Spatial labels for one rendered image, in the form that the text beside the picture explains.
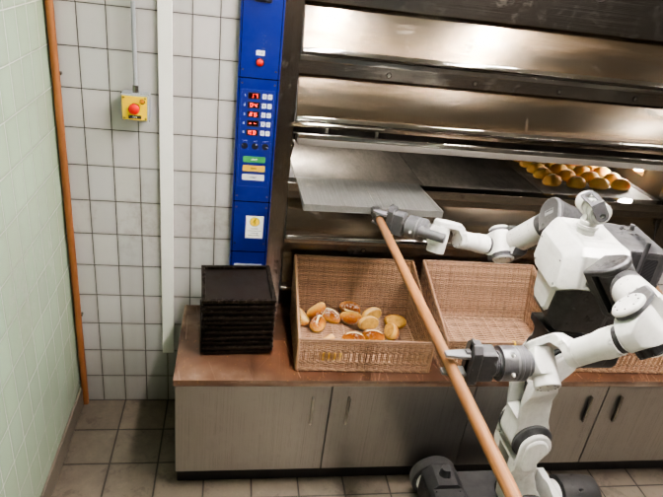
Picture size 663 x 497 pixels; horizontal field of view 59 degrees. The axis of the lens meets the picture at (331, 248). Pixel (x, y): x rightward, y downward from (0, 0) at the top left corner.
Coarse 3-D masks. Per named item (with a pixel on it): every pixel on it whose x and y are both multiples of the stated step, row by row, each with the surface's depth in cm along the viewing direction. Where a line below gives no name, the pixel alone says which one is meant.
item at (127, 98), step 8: (120, 96) 214; (128, 96) 214; (136, 96) 214; (144, 96) 215; (120, 104) 215; (128, 104) 215; (136, 104) 215; (144, 104) 216; (128, 112) 217; (144, 112) 217; (136, 120) 219; (144, 120) 219
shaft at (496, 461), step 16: (384, 224) 210; (400, 256) 188; (400, 272) 182; (416, 288) 171; (416, 304) 165; (432, 320) 156; (432, 336) 151; (448, 368) 140; (464, 384) 134; (464, 400) 130; (480, 416) 125; (480, 432) 121; (496, 448) 117; (496, 464) 114; (512, 480) 110; (512, 496) 107
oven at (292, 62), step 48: (288, 0) 213; (288, 48) 221; (288, 96) 229; (576, 96) 245; (624, 96) 248; (288, 144) 238; (480, 144) 259; (528, 144) 262; (576, 144) 255; (288, 192) 248; (288, 240) 257
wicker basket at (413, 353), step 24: (312, 264) 260; (336, 264) 262; (360, 264) 264; (384, 264) 265; (408, 264) 267; (360, 288) 266; (384, 288) 268; (408, 312) 267; (312, 336) 250; (336, 336) 252; (408, 336) 259; (312, 360) 229; (360, 360) 231; (408, 360) 243
